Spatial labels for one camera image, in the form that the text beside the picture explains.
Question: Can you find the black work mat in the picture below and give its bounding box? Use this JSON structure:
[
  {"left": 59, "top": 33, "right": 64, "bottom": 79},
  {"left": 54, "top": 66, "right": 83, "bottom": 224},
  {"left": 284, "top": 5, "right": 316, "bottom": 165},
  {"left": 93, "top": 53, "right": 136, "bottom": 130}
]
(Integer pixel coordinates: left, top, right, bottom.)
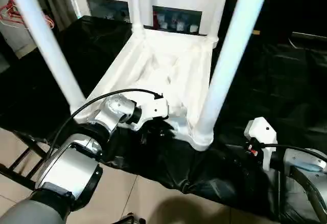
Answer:
[{"left": 0, "top": 14, "right": 327, "bottom": 222}]

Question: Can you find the black furniture with yellow label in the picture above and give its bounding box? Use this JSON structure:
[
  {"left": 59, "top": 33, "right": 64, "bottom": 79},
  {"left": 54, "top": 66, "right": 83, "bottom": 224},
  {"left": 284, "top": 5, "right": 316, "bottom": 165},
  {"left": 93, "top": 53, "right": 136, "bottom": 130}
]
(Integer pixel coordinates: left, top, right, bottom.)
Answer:
[{"left": 220, "top": 0, "right": 327, "bottom": 48}]

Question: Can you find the black metal stand leg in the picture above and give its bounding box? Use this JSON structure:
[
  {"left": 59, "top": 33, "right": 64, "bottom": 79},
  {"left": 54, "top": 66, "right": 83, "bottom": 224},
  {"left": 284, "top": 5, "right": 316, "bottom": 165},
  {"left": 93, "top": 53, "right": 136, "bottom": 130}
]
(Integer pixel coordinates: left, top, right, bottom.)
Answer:
[{"left": 0, "top": 128, "right": 58, "bottom": 190}]

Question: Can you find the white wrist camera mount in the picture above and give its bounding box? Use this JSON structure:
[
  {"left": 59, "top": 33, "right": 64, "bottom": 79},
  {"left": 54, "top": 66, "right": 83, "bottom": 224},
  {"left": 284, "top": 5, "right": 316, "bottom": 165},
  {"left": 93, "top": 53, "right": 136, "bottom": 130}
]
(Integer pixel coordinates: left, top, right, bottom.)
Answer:
[
  {"left": 134, "top": 98, "right": 170, "bottom": 131},
  {"left": 244, "top": 116, "right": 278, "bottom": 172}
]

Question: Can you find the red patterned object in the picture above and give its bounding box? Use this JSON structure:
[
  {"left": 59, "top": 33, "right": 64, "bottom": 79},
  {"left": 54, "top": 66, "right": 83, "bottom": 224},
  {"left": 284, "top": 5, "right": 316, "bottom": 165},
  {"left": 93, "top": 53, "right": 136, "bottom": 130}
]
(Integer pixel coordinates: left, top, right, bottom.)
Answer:
[{"left": 0, "top": 0, "right": 55, "bottom": 31}]

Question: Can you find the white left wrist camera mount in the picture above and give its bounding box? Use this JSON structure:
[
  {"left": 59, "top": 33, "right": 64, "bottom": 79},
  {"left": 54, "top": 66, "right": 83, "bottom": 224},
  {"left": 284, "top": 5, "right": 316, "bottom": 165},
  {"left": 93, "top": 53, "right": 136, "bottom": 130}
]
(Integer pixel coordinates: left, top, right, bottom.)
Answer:
[{"left": 134, "top": 98, "right": 170, "bottom": 131}]

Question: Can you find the black left robot foot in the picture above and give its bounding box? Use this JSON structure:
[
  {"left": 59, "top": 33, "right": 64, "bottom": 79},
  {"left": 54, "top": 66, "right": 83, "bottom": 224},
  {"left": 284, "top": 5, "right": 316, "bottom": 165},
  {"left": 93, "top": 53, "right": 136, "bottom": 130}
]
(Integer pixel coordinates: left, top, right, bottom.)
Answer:
[{"left": 119, "top": 213, "right": 147, "bottom": 224}]

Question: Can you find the white plastic table top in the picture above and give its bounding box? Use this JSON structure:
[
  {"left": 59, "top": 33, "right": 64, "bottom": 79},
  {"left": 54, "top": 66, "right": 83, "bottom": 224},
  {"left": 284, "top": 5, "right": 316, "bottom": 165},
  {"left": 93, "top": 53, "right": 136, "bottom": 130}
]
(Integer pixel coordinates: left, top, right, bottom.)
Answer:
[{"left": 71, "top": 26, "right": 221, "bottom": 152}]

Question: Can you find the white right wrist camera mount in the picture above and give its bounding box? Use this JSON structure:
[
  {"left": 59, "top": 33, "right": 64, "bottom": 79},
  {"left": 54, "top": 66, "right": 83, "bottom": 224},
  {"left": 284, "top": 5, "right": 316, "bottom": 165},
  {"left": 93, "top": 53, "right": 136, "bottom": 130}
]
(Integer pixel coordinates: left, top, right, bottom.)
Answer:
[{"left": 244, "top": 116, "right": 278, "bottom": 172}]

